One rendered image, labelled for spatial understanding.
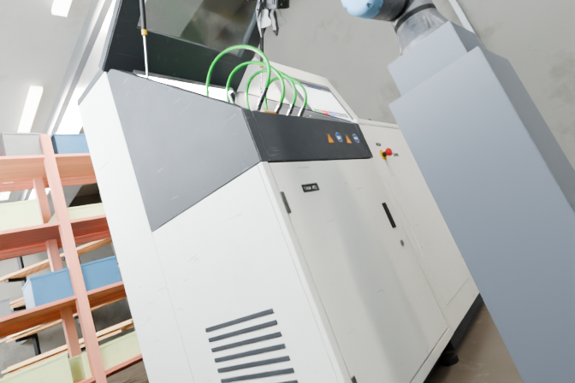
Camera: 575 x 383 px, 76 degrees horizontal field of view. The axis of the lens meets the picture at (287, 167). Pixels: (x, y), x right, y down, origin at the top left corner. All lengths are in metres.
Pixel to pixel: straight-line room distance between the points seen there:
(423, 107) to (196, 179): 0.68
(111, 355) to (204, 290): 2.34
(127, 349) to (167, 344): 2.10
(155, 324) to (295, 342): 0.63
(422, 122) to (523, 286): 0.41
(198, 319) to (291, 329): 0.37
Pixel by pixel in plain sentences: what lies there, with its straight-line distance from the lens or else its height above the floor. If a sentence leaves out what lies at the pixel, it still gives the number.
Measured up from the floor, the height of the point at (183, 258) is 0.66.
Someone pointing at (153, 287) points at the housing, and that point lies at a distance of 1.44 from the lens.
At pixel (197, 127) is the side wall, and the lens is 1.15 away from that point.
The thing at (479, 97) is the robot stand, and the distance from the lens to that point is 0.90.
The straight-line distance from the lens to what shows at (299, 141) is 1.15.
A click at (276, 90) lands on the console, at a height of 1.32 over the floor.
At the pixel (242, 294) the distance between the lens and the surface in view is 1.09.
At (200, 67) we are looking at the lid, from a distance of 1.84.
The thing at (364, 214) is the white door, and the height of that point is 0.58.
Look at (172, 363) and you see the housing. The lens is 1.46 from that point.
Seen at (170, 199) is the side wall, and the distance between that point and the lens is 1.27.
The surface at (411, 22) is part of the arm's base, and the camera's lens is 1.06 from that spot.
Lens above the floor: 0.53
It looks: 13 degrees up
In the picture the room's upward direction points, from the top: 22 degrees counter-clockwise
